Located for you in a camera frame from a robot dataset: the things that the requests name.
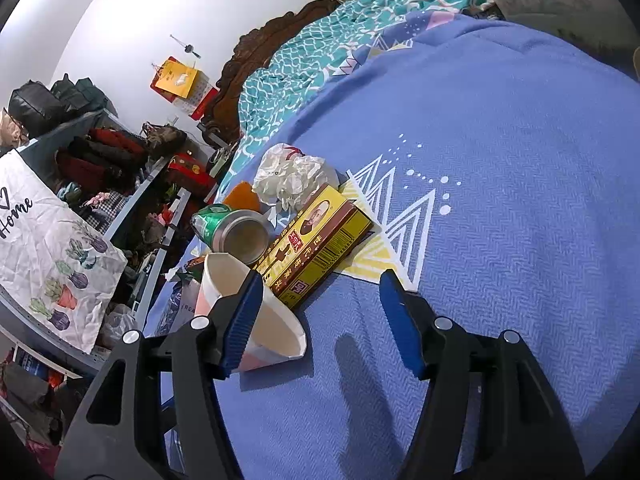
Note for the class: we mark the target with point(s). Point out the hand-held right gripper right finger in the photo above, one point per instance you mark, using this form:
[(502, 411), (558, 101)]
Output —
[(400, 330)]

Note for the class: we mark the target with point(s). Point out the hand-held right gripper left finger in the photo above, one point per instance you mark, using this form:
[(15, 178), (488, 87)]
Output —
[(242, 320)]

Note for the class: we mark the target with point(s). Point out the white pink paper cup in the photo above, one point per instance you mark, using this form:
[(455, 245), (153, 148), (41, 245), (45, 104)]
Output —
[(272, 332)]

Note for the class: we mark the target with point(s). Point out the yellow brown spice box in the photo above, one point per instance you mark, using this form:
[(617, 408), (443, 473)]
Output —
[(320, 240)]

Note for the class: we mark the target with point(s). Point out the green drink can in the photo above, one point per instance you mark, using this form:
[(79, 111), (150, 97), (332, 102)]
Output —
[(240, 235)]

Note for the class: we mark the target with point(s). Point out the blue patterned bed blanket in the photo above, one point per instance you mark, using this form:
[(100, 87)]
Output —
[(500, 260)]

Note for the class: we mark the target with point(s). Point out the orange flat scrap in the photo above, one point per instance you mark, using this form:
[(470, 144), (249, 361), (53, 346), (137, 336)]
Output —
[(240, 195)]

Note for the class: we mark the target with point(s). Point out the crumpled white plastic bag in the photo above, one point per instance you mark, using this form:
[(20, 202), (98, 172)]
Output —
[(295, 175)]

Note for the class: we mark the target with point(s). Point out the grey metal shelf rack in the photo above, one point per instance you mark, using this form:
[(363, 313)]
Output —
[(135, 195)]

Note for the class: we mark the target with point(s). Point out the houndstooth pattern bag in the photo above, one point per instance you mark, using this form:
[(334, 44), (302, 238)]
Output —
[(107, 210)]

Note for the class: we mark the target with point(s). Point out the brown handbag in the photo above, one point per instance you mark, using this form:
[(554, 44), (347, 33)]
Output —
[(165, 137)]

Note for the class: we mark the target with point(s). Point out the white cactus printed cloth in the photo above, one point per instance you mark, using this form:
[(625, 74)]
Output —
[(50, 260)]

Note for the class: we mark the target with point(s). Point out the dark red bags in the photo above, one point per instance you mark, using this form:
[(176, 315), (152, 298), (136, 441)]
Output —
[(100, 150)]

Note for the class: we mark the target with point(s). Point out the carved wooden headboard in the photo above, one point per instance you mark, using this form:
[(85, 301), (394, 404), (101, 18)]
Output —
[(235, 75)]

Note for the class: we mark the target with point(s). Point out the teal patterned quilt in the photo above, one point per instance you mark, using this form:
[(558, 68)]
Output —
[(300, 70)]

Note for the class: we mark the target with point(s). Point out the dark green bag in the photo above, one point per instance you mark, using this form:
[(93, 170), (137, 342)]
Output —
[(82, 92)]

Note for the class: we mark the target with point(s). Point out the black bag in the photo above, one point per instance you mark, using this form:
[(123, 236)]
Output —
[(35, 105)]

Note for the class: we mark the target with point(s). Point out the red yellow wall calendar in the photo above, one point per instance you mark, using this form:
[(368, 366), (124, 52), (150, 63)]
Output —
[(172, 77)]

